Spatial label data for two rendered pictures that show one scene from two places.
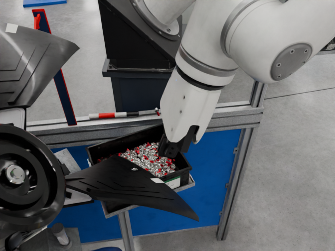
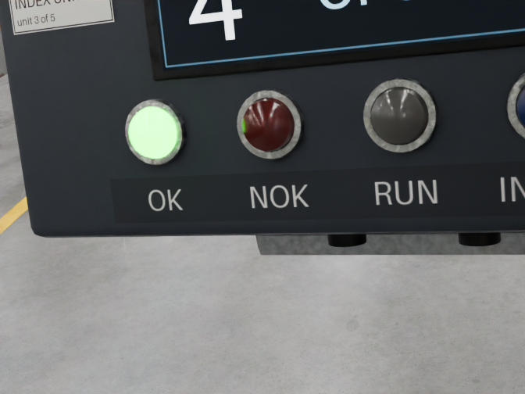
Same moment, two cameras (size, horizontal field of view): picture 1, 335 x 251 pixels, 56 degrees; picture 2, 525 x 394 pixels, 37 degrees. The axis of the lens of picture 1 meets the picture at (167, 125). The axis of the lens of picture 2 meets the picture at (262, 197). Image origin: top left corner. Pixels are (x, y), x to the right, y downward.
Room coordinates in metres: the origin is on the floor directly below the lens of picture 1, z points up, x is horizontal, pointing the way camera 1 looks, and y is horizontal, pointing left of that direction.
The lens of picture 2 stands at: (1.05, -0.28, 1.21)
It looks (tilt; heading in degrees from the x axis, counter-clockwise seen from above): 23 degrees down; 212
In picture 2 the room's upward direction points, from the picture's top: 12 degrees counter-clockwise
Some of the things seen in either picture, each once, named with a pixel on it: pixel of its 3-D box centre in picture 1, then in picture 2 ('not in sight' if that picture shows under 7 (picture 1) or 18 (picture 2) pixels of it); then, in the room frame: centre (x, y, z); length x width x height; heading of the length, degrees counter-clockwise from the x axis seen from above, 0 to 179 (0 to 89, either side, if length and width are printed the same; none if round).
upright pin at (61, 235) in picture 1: (62, 236); not in sight; (0.24, 0.18, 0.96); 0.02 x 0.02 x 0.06
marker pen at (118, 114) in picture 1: (113, 114); not in sight; (0.65, 0.15, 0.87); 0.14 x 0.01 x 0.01; 94
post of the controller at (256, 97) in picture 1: (262, 77); not in sight; (0.70, -0.26, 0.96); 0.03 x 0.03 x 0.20; 8
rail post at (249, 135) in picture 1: (232, 192); not in sight; (0.70, -0.26, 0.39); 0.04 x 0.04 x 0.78; 8
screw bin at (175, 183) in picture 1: (137, 166); not in sight; (0.49, 0.07, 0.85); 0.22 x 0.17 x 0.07; 114
